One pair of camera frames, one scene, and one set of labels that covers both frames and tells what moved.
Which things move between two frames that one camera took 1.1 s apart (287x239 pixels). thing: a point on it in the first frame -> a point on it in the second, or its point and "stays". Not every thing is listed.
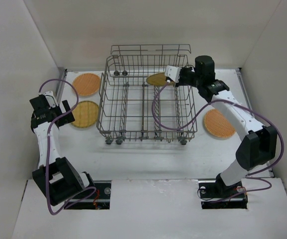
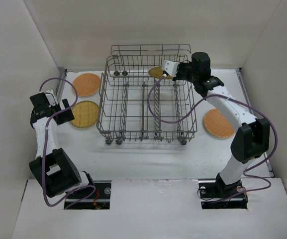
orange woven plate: [217, 124] stays
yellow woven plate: [158, 79] -> [157, 72]
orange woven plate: [86, 84] stays
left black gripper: [65, 114] stays
